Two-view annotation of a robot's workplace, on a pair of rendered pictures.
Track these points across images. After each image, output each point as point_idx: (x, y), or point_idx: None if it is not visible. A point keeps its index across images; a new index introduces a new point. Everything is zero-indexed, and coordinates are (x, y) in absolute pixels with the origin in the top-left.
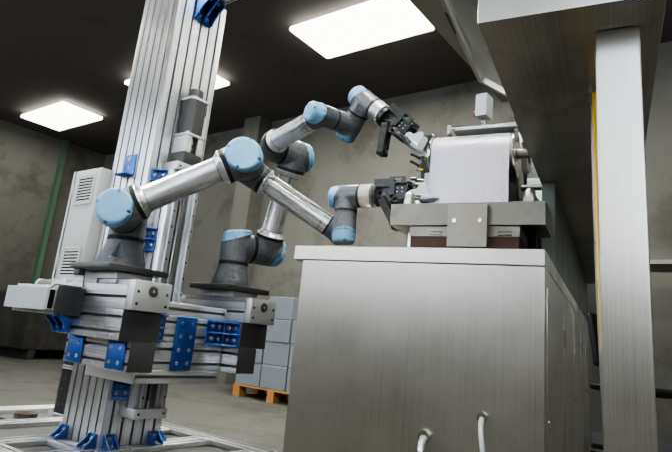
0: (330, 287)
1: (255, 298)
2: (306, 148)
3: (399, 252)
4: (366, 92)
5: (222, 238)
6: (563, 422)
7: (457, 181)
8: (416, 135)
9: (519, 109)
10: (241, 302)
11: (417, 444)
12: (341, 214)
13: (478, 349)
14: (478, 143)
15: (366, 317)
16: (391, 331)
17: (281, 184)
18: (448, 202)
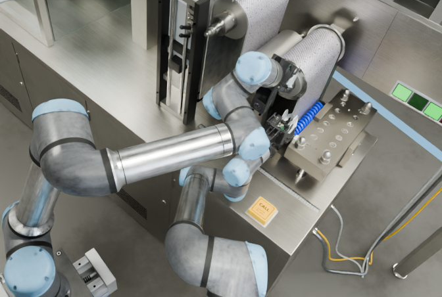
0: (301, 243)
1: (112, 274)
2: (86, 115)
3: (335, 196)
4: (271, 66)
5: (29, 296)
6: None
7: (308, 97)
8: (293, 79)
9: None
10: (101, 292)
11: (319, 238)
12: (248, 184)
13: (341, 191)
14: (327, 63)
15: (311, 230)
16: (318, 222)
17: (201, 219)
18: (299, 113)
